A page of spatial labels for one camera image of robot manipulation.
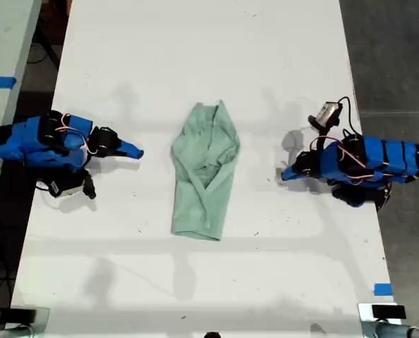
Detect black silver camera box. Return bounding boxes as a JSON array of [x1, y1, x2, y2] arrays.
[[307, 101, 344, 129]]

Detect grey pipe clamp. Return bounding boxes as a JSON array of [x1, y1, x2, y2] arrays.
[[361, 319, 419, 338], [0, 324, 35, 338]]

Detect black white camera box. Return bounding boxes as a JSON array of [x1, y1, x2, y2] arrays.
[[49, 175, 85, 199]]

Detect pale green T-shirt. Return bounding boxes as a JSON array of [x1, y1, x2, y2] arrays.
[[169, 99, 242, 243]]

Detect short black camera stalk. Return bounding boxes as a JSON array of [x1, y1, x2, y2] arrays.
[[313, 125, 329, 153], [82, 169, 98, 201]]

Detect short blue tape strip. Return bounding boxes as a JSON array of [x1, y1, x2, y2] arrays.
[[373, 282, 394, 297]]

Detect white side table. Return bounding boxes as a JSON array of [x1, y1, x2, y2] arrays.
[[0, 0, 43, 221]]

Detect black floor cable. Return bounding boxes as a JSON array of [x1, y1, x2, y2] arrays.
[[27, 33, 61, 66]]

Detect small black box, clear plate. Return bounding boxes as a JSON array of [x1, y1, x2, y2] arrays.
[[3, 306, 51, 332]]

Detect small black box, white plate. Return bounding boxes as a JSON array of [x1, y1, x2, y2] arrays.
[[357, 302, 407, 323]]

